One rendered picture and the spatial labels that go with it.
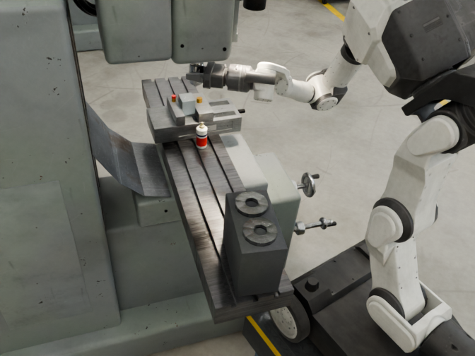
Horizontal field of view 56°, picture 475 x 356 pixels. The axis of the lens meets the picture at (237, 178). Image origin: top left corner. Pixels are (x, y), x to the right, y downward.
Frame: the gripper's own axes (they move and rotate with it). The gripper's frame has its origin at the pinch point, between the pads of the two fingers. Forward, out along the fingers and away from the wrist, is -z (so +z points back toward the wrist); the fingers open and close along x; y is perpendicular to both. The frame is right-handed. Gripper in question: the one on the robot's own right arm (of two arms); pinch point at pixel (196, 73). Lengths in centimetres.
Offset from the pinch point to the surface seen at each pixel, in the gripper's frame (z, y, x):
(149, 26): -9.6, -22.1, 17.8
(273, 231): 30, 12, 55
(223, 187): 13.1, 31.9, 19.4
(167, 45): -5.4, -16.2, 15.8
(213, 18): 6.5, -22.3, 8.1
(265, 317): 35, 84, 35
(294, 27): 43, 124, -354
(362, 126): 102, 124, -173
